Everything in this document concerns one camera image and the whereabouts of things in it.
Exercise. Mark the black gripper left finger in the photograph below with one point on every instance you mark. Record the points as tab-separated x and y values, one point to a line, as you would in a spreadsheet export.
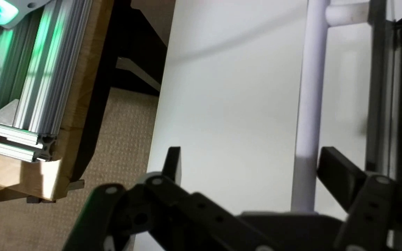
163	218

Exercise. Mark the aluminium extrusion frame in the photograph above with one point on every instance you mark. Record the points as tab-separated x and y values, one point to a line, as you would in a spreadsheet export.
33	84

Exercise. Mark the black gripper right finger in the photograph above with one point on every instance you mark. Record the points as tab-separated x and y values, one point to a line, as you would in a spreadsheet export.
373	209

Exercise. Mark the white bracket with green light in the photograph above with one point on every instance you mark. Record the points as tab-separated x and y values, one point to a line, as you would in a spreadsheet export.
0	10

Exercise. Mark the dark brown furniture piece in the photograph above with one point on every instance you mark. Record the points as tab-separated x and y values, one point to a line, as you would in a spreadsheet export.
125	36

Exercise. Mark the aluminium frame with green light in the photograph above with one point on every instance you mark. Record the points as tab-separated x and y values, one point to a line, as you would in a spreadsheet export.
82	78

